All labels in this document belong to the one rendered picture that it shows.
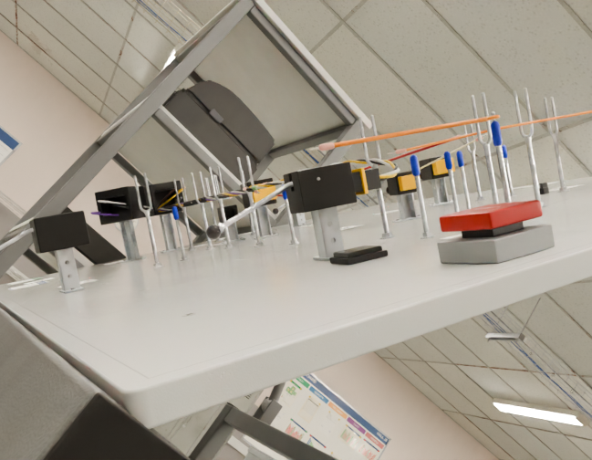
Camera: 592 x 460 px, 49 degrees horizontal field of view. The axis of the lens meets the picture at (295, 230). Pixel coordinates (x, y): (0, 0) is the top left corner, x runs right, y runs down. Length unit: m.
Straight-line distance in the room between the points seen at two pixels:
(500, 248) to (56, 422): 0.28
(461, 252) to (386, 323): 0.13
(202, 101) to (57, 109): 6.74
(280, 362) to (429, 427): 9.44
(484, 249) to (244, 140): 1.36
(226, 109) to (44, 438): 1.50
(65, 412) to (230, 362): 0.07
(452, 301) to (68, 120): 8.10
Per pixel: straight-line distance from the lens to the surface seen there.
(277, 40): 1.78
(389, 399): 9.36
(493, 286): 0.39
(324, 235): 0.63
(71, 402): 0.30
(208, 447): 1.57
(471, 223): 0.45
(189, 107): 1.71
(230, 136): 1.75
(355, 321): 0.33
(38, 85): 8.51
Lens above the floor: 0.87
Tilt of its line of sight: 20 degrees up
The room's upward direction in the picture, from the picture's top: 37 degrees clockwise
